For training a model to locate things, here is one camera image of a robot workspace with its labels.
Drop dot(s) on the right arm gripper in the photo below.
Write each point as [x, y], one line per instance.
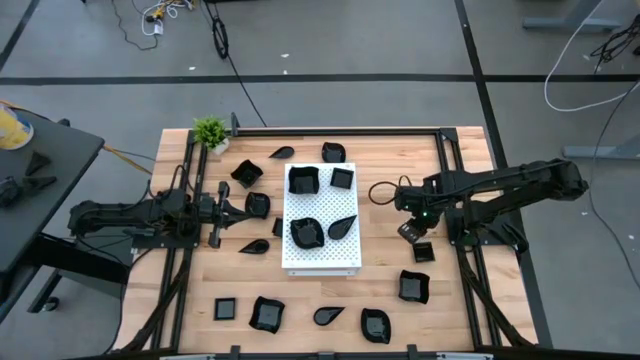
[414, 231]

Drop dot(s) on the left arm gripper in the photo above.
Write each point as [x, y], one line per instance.
[209, 210]

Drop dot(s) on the black small square mini plate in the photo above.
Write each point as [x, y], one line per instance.
[225, 309]
[342, 178]
[277, 227]
[423, 253]

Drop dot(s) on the black teardrop mini plate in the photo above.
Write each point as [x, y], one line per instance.
[285, 152]
[326, 316]
[257, 246]
[340, 230]

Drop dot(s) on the black angular bowl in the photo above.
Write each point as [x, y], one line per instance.
[306, 234]

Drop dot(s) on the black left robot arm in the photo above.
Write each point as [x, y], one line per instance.
[115, 216]

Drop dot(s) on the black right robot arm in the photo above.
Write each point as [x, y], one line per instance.
[500, 182]

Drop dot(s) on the green plant in white pot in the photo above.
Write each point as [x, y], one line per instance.
[211, 132]

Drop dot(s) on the white perforated metal rack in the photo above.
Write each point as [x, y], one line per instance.
[325, 202]

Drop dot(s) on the black cup top centre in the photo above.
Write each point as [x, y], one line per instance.
[333, 152]

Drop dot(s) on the white bar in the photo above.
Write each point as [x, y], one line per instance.
[187, 357]
[465, 357]

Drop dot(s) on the dark grey side table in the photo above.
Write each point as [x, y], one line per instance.
[60, 150]

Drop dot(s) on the grey desk foot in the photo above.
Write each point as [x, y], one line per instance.
[570, 24]
[595, 152]

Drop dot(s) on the black triangular part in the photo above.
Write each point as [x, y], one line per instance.
[37, 184]
[37, 164]

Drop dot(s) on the black bundled object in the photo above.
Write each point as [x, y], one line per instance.
[7, 192]

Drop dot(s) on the yellow and white tub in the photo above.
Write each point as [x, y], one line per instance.
[12, 132]

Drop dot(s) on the black aluminium table frame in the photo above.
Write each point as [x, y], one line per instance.
[350, 132]

